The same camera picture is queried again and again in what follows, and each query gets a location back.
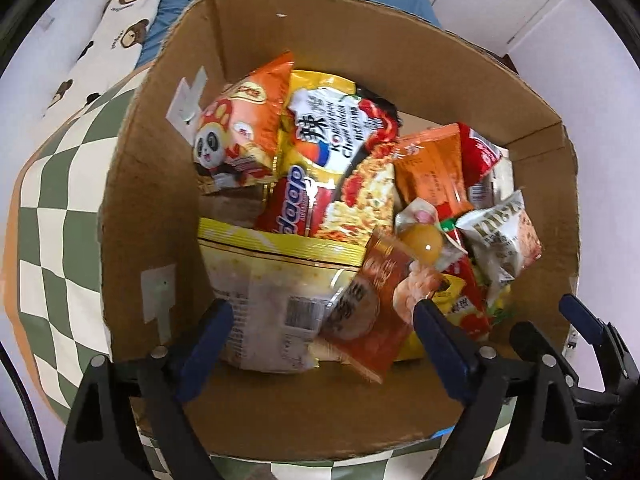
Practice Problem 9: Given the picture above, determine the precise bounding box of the silver grey snack bag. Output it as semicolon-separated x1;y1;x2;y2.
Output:
456;190;542;295

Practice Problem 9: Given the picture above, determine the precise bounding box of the white silver wafer packet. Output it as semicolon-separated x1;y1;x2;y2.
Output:
468;148;515;209

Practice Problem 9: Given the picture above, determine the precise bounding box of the orange cuicuijiao snack bag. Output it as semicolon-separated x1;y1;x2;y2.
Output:
192;52;294;195

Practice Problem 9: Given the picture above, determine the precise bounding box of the red small snack packet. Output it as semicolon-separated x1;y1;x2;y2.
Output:
439;219;487;313

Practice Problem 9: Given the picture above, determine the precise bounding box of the yellow snack packet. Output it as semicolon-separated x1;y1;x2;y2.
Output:
393;274;495;340

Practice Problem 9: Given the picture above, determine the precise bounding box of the green white checkered cloth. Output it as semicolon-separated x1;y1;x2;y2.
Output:
2;64;516;480

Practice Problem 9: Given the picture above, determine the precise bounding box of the brown cardboard box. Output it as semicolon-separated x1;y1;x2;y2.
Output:
100;0;579;462

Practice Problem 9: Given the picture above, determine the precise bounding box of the egg snack clear packet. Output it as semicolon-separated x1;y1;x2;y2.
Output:
395;198;468;272

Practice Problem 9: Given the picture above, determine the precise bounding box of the brown red snack packet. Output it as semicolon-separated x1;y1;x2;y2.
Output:
319;230;444;384

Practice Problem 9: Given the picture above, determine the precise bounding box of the red triangular snack packet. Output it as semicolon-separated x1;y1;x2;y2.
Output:
458;122;502;188

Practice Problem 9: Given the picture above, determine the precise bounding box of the orange snack packet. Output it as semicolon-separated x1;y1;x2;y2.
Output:
393;124;473;219

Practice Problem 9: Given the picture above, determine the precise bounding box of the clear yellow-topped bread bag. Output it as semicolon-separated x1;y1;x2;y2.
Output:
198;218;364;374

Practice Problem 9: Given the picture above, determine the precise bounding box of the black yellow ramen noodle packet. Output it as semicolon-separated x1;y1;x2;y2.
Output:
255;70;401;246

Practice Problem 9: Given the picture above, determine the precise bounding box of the white closet door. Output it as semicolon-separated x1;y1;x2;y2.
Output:
414;0;586;59

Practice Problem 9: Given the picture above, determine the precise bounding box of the white bear print pillow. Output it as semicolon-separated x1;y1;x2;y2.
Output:
44;0;160;122

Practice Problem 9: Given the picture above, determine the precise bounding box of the black cable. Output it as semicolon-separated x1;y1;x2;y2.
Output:
0;343;57;480

